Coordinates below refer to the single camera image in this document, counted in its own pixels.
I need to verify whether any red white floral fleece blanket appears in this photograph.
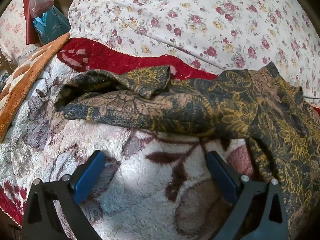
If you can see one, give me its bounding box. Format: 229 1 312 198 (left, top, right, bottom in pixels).
0 37 320 240

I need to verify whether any orange patterned blanket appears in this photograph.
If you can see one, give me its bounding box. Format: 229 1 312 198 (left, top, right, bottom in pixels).
0 32 70 140

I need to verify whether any clear plastic bag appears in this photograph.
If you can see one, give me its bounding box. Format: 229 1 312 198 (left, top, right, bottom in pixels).
29 0 58 18

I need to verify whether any pale floral pillow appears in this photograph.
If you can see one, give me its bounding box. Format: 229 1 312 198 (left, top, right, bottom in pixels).
0 0 38 63

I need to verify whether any teal box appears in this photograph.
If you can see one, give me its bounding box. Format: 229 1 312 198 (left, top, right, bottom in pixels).
32 6 72 44

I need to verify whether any white rose print quilt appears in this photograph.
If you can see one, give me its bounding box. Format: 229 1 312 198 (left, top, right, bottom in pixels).
68 0 320 99

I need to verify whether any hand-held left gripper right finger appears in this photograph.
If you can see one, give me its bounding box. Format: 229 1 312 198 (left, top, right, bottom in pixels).
206 151 290 240

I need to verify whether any dark floral patterned garment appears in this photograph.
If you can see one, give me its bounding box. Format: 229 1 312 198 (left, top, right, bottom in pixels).
54 61 320 240

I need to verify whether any dark red cloth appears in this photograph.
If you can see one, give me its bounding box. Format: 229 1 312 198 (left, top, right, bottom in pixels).
22 0 43 45

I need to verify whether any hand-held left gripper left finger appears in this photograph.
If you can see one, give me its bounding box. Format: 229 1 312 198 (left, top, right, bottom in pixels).
22 150 107 240

